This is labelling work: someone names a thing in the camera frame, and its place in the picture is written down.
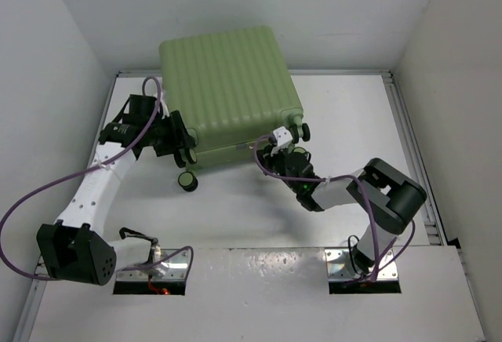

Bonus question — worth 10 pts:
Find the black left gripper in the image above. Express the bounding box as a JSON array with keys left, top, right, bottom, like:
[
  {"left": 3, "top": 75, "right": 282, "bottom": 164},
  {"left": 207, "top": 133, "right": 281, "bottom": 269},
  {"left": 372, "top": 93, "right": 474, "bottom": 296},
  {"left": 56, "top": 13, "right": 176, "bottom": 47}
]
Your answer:
[{"left": 145, "top": 111, "right": 194, "bottom": 156}]

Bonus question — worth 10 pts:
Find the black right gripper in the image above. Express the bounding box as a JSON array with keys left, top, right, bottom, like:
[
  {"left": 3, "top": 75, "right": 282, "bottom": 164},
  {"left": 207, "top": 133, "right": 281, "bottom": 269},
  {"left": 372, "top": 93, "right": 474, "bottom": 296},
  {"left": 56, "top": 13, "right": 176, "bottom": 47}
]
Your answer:
[{"left": 258, "top": 142, "right": 302, "bottom": 194}]

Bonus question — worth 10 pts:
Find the green hard-shell suitcase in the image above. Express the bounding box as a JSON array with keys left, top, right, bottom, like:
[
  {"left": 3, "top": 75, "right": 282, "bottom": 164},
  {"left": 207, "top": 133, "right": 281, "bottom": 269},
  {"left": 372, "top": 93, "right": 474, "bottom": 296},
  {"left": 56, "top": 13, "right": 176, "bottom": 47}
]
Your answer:
[{"left": 158, "top": 26, "right": 311, "bottom": 173}]

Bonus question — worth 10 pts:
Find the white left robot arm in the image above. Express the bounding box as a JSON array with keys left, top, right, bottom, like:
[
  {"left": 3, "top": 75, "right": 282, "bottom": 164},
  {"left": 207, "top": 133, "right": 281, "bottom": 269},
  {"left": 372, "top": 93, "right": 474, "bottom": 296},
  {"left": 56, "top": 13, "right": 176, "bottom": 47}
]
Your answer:
[{"left": 36, "top": 95, "right": 196, "bottom": 286}]

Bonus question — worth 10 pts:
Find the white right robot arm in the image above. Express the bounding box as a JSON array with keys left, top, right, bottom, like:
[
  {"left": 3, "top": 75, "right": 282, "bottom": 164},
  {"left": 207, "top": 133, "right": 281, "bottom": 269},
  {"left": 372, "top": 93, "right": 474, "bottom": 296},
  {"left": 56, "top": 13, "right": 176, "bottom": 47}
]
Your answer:
[{"left": 256, "top": 149, "right": 427, "bottom": 278}]

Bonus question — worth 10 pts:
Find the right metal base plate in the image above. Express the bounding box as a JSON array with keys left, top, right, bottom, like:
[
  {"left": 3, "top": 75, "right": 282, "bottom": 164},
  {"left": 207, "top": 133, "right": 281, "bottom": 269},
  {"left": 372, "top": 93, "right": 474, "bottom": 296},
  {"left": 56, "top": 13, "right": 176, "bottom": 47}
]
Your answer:
[{"left": 324, "top": 248, "right": 399, "bottom": 282}]

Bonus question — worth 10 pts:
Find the metal base plate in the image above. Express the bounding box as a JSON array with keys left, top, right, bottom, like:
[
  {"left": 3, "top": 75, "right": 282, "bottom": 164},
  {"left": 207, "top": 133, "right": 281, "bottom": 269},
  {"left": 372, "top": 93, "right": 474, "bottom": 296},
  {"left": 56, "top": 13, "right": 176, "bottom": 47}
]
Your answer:
[
  {"left": 116, "top": 248, "right": 192, "bottom": 282},
  {"left": 324, "top": 248, "right": 399, "bottom": 282}
]

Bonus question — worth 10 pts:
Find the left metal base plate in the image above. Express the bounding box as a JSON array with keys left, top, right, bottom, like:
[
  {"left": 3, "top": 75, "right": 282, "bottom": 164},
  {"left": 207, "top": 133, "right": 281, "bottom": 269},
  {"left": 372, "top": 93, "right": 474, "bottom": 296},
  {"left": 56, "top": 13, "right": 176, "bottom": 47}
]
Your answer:
[{"left": 116, "top": 248, "right": 192, "bottom": 282}]

